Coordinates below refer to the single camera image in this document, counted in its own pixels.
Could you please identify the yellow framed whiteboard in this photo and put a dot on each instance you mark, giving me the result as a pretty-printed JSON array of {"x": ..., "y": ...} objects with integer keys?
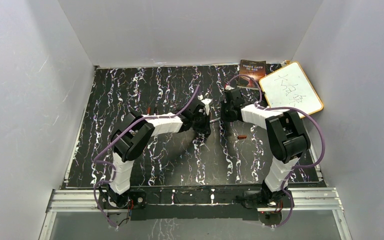
[{"x": 289, "y": 86}]

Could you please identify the white marker pen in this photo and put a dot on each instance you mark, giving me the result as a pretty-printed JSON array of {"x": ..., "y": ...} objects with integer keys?
[{"x": 214, "y": 120}]

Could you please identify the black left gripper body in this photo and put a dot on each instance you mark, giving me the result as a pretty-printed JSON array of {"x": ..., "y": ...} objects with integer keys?
[{"x": 199, "y": 124}]

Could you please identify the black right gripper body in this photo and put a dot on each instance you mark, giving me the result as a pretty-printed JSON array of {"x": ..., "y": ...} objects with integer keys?
[{"x": 226, "y": 113}]

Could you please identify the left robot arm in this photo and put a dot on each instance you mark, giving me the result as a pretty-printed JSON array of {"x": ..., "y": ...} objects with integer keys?
[{"x": 131, "y": 145}]

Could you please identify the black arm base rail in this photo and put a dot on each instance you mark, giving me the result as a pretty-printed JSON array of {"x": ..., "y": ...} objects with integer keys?
[{"x": 199, "y": 202}]

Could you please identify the dark paperback book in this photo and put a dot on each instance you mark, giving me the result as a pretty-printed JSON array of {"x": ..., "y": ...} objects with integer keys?
[{"x": 253, "y": 69}]

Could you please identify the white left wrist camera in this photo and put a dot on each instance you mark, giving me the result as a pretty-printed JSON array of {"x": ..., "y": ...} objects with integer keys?
[{"x": 207, "y": 104}]

